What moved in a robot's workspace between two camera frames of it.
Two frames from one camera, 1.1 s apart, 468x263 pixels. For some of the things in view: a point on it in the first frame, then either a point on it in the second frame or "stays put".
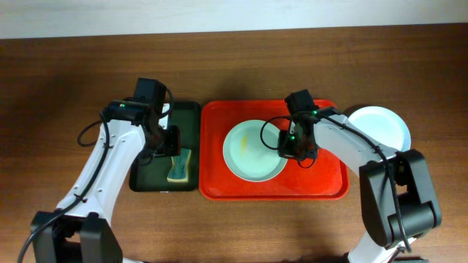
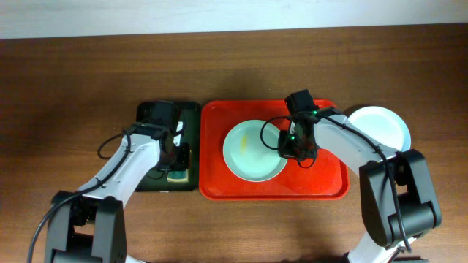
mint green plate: (246, 155) stays put
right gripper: (284, 150) stays put
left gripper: (173, 147) -> (183, 161)
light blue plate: (384, 125) stays put
